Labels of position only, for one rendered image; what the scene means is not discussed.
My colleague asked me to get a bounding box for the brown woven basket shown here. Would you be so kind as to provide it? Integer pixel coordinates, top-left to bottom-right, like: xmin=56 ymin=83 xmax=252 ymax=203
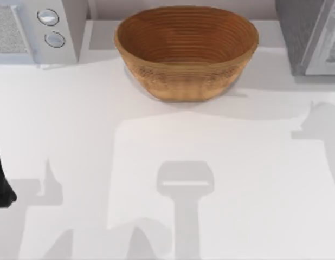
xmin=114 ymin=5 xmax=259 ymax=103

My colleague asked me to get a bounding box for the pale microwave oven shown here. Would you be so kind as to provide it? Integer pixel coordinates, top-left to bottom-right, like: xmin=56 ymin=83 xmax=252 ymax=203
xmin=0 ymin=0 xmax=90 ymax=66

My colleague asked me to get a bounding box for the round microwave knob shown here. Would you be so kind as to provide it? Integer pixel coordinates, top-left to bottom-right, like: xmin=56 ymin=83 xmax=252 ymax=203
xmin=44 ymin=31 xmax=67 ymax=48
xmin=37 ymin=8 xmax=60 ymax=27

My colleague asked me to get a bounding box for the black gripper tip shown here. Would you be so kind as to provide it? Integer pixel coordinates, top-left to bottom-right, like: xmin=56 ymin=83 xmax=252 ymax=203
xmin=0 ymin=138 xmax=17 ymax=209

